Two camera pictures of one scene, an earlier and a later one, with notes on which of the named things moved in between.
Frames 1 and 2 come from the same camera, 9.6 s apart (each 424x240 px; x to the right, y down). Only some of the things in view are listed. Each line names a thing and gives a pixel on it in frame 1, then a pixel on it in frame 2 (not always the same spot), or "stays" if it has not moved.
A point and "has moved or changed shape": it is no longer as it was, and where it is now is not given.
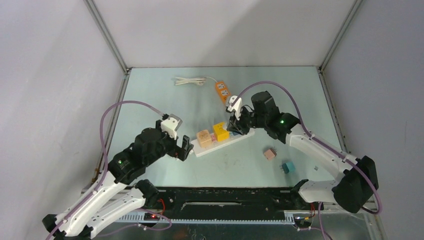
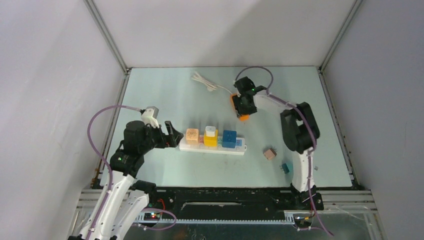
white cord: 199,81 to 210,86
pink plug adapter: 270,154 stays
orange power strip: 222,91 has moved or changed shape
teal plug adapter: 288,167 stays
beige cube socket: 204,138 to 192,136
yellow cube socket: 221,134 to 210,137
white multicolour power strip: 199,151 to 198,146
